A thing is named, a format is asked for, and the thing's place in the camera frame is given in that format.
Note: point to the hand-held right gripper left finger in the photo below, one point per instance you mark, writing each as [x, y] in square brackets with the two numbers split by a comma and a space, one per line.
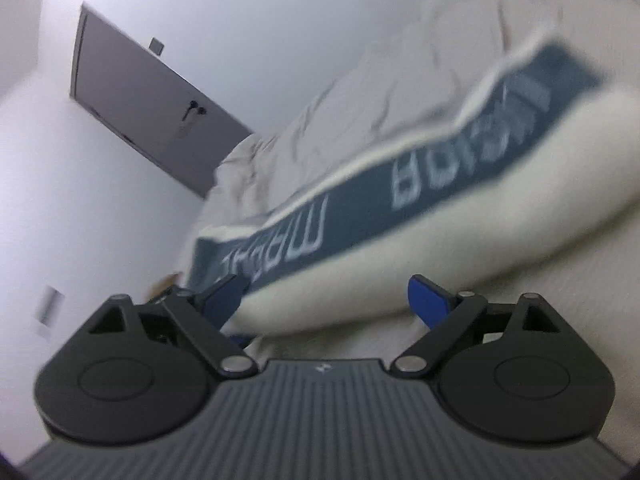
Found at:
[225, 296]

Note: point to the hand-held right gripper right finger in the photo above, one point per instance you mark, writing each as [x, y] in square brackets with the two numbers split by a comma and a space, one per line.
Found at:
[426, 300]

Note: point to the cream sweater with blue stripes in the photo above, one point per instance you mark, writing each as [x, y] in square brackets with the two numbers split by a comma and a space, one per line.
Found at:
[500, 240]

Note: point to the grey door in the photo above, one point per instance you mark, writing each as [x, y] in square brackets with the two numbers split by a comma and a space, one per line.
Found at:
[145, 105]

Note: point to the beige duvet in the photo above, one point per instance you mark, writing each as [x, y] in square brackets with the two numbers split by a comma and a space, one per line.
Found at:
[400, 85]

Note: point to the white wall plate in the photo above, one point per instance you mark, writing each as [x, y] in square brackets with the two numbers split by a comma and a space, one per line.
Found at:
[49, 310]

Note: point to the small grey wall fixture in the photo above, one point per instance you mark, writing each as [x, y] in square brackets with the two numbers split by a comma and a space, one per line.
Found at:
[158, 45]

